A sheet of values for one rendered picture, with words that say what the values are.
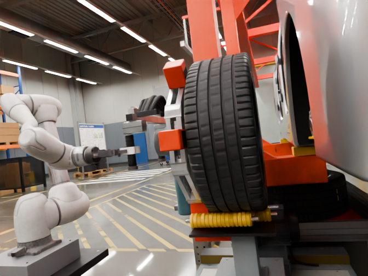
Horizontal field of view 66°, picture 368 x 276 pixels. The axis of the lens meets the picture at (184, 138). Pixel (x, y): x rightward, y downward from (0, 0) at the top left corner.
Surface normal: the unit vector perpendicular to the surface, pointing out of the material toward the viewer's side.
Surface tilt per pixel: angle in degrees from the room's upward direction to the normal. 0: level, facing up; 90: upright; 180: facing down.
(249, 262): 90
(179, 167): 90
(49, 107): 82
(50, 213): 86
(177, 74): 125
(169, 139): 90
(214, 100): 70
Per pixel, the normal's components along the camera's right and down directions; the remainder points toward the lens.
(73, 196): 0.74, -0.39
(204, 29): -0.29, 0.02
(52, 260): 0.94, -0.11
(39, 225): 0.77, -0.11
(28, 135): -0.21, -0.32
